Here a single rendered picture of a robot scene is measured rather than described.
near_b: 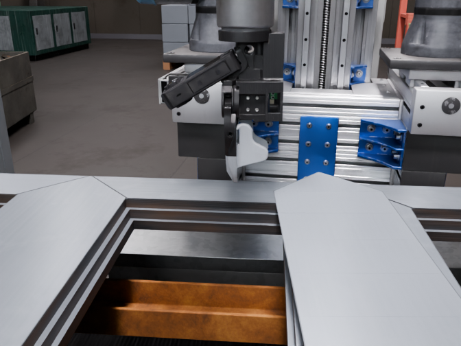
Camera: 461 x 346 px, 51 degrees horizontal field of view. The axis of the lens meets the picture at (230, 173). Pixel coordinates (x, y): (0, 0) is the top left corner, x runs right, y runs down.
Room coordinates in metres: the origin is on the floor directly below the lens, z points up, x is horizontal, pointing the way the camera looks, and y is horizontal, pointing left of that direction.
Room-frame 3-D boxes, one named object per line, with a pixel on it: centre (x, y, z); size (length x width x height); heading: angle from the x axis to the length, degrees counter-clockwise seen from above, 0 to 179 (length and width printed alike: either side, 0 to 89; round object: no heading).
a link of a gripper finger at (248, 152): (0.64, -0.02, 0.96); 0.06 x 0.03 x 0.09; 86
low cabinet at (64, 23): (9.68, 4.11, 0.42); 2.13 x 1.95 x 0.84; 169
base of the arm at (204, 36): (1.19, 0.02, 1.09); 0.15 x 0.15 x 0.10
